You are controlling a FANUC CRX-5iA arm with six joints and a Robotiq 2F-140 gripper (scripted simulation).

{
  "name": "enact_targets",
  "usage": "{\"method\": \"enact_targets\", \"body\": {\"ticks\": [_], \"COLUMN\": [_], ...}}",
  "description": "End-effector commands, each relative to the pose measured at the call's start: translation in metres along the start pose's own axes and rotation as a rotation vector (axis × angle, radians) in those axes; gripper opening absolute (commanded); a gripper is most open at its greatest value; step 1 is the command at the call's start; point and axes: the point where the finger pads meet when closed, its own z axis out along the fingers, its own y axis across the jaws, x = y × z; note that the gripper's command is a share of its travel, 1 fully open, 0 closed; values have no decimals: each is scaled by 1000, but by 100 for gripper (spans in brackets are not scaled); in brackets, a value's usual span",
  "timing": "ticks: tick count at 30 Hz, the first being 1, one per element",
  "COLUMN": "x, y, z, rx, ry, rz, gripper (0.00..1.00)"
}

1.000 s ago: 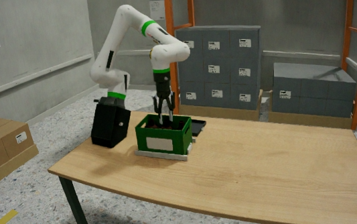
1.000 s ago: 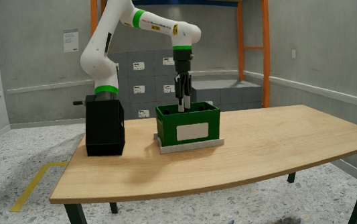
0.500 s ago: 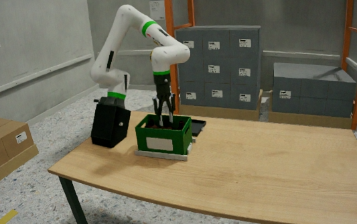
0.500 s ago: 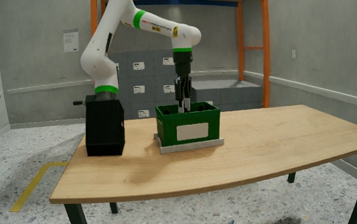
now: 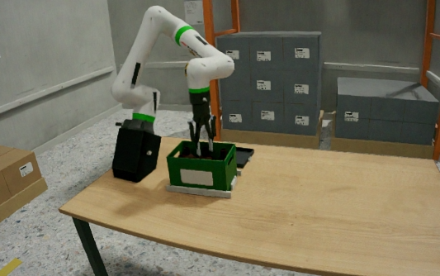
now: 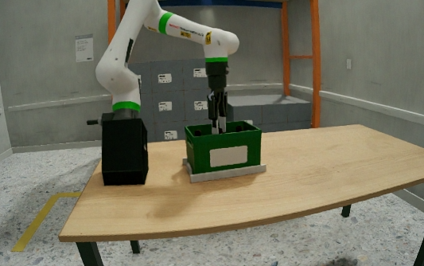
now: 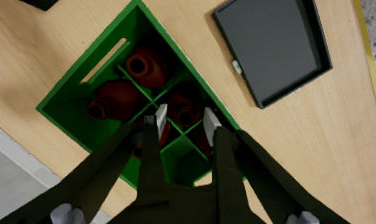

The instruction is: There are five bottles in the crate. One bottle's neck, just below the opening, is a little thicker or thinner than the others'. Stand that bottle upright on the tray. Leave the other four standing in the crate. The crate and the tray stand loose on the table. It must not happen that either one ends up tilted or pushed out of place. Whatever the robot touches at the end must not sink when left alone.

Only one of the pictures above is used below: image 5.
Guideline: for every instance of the green bottle crate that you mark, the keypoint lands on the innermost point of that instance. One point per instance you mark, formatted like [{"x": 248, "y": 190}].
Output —
[{"x": 204, "y": 173}]

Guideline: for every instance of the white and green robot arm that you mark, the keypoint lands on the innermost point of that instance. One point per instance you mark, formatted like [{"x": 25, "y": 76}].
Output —
[{"x": 199, "y": 72}]

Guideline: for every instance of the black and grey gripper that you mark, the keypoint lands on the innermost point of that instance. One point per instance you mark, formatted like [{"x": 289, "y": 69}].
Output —
[{"x": 200, "y": 121}]

